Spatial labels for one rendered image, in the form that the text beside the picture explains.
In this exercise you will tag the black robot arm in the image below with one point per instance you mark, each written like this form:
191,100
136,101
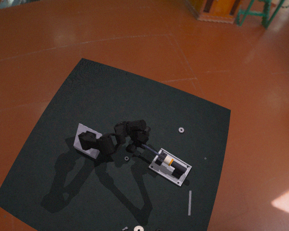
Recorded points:
105,145

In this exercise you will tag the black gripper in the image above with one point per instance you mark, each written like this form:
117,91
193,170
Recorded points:
133,147

